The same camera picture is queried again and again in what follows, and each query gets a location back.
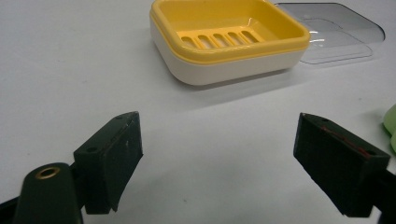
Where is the clear plastic lid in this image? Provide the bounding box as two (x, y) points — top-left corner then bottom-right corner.
(274, 2), (387, 65)

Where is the yellow and white soap dish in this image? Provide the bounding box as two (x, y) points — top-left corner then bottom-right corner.
(148, 0), (312, 87)

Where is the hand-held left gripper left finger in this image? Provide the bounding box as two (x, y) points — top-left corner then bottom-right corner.
(73, 110), (145, 216)

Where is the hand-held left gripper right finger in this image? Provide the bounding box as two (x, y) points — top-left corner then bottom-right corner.
(292, 112), (391, 218)

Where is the green soap bar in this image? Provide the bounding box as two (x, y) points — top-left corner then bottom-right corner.
(382, 104), (396, 153)

